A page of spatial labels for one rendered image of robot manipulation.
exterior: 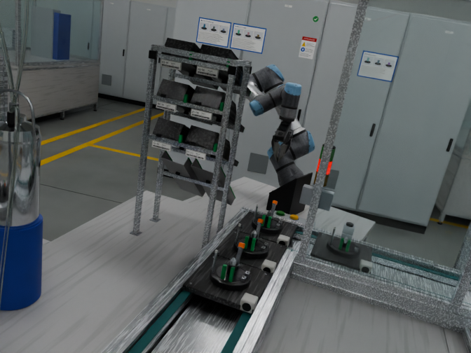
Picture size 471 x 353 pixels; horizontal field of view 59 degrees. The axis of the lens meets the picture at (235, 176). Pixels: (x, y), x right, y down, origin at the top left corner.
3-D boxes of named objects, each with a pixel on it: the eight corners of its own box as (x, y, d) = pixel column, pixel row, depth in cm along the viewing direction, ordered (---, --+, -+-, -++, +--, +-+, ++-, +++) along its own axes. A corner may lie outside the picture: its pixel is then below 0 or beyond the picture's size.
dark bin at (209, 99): (218, 125, 191) (223, 111, 192) (242, 132, 186) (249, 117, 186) (189, 102, 166) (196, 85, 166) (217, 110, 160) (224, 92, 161)
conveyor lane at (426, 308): (244, 232, 203) (248, 213, 200) (427, 287, 181) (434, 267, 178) (224, 256, 177) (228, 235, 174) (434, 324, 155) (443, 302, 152)
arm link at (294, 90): (299, 83, 193) (305, 85, 185) (294, 106, 197) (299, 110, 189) (283, 80, 192) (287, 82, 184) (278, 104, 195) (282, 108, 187)
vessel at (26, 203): (14, 204, 132) (14, 83, 120) (50, 216, 128) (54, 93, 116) (-26, 219, 119) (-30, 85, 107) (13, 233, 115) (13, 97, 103)
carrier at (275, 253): (231, 233, 179) (236, 206, 175) (286, 250, 172) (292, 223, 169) (210, 257, 157) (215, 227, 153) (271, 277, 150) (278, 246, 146)
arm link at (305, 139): (292, 160, 243) (251, 75, 241) (315, 149, 242) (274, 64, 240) (295, 161, 231) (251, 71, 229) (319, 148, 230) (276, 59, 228)
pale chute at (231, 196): (208, 197, 204) (212, 189, 206) (231, 205, 198) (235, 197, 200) (190, 165, 181) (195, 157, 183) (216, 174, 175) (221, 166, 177)
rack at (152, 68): (153, 217, 202) (173, 45, 177) (223, 239, 192) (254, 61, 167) (129, 233, 183) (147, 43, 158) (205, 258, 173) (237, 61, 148)
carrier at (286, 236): (248, 214, 201) (253, 190, 197) (297, 228, 195) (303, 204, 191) (232, 233, 179) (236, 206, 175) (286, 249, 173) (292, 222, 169)
